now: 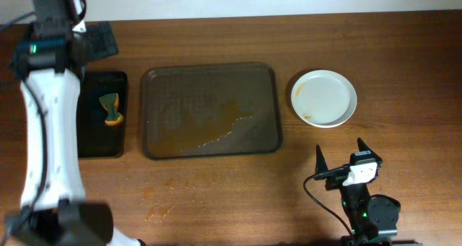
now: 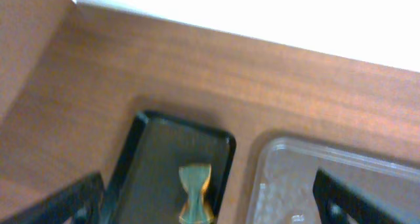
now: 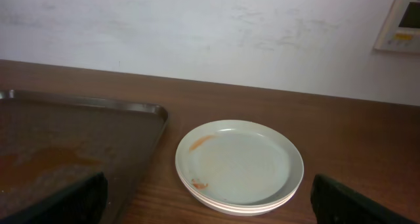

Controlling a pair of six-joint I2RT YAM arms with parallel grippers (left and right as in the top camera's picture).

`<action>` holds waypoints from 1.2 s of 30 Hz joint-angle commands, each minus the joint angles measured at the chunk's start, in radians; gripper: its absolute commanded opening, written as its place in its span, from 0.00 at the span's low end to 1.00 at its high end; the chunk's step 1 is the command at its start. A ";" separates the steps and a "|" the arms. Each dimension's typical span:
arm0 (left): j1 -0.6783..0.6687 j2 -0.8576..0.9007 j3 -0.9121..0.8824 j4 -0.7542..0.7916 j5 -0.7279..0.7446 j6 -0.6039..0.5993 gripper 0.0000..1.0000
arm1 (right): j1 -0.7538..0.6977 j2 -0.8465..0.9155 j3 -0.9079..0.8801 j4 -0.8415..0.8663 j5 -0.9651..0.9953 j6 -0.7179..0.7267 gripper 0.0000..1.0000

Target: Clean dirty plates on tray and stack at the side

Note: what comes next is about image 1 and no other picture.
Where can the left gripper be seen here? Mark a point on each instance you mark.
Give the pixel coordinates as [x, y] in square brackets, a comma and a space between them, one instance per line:
[99, 40]

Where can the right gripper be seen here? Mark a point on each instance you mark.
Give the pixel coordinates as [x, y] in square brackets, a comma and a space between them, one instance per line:
[339, 179]

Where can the green and yellow sponge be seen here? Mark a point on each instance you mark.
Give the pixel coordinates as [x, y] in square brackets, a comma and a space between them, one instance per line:
[110, 103]

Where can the pale grey plate top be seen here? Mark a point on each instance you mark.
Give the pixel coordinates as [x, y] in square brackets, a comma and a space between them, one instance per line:
[322, 83]

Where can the white plate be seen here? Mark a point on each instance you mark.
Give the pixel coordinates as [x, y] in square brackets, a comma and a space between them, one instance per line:
[324, 112]

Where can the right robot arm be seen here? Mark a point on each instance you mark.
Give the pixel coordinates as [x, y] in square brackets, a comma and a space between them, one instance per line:
[372, 219]

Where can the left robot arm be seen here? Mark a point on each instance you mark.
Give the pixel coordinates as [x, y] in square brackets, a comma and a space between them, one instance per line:
[49, 63]

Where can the black rectangular tray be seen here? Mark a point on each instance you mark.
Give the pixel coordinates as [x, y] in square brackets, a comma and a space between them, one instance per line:
[97, 137]

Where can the brown plastic serving tray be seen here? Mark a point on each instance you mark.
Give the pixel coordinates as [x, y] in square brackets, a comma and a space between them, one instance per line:
[211, 110]

